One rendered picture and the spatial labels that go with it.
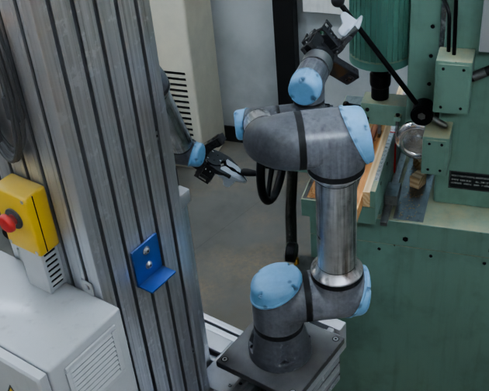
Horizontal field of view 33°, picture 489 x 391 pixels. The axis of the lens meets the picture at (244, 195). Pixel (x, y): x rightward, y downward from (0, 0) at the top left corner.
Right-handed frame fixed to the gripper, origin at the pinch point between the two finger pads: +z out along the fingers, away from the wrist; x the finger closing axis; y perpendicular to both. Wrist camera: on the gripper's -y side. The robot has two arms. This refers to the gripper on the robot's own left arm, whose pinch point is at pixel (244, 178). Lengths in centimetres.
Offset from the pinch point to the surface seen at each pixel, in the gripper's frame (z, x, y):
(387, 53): 17, -3, -60
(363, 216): 34.8, 17.2, -24.4
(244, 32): -41, -139, 35
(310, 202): 20.5, 18.0, -19.1
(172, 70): -59, -109, 55
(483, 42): 34, 6, -80
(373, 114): 22.9, -8.2, -38.7
